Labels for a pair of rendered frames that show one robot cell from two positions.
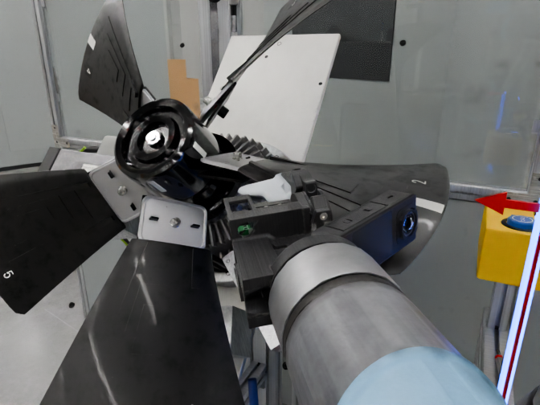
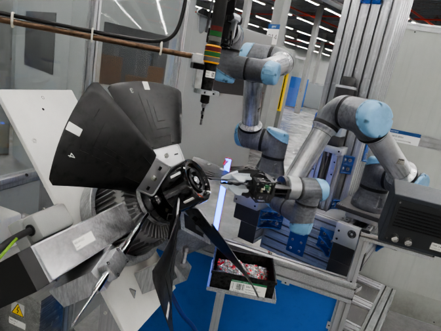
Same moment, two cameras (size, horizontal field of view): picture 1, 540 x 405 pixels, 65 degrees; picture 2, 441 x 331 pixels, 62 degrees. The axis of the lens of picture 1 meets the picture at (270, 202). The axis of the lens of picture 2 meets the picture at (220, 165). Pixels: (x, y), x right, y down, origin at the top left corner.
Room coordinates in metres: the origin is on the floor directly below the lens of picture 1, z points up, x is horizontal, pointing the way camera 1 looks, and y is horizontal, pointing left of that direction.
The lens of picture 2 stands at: (0.63, 1.05, 1.51)
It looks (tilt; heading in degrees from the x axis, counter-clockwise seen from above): 15 degrees down; 261
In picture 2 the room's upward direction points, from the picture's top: 10 degrees clockwise
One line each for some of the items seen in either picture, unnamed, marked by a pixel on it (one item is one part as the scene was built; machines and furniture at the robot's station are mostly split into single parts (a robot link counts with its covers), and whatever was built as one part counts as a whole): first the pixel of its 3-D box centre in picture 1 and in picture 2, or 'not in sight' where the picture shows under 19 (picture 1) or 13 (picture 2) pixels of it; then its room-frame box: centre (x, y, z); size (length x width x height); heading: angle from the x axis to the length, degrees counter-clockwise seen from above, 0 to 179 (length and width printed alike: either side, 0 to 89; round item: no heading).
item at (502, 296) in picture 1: (502, 295); not in sight; (0.65, -0.41, 0.92); 0.03 x 0.03 x 0.12; 64
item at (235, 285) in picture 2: not in sight; (242, 272); (0.31, -0.06, 0.85); 0.22 x 0.17 x 0.07; 170
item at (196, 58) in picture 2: not in sight; (205, 75); (0.55, 0.04, 1.48); 0.09 x 0.07 x 0.10; 9
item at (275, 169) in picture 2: not in sight; (271, 164); (0.09, -0.70, 1.09); 0.15 x 0.15 x 0.10
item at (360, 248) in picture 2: not in sight; (357, 256); (-0.09, -0.05, 0.96); 0.03 x 0.03 x 0.20; 64
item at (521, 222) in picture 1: (521, 222); not in sight; (0.61, -0.39, 1.08); 0.04 x 0.04 x 0.02
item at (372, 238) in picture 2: not in sight; (395, 244); (-0.19, 0.00, 1.04); 0.24 x 0.03 x 0.03; 154
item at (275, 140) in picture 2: not in sight; (274, 142); (0.10, -0.70, 1.20); 0.13 x 0.12 x 0.14; 154
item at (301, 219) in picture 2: not in sight; (299, 215); (0.15, -0.07, 1.08); 0.11 x 0.08 x 0.11; 112
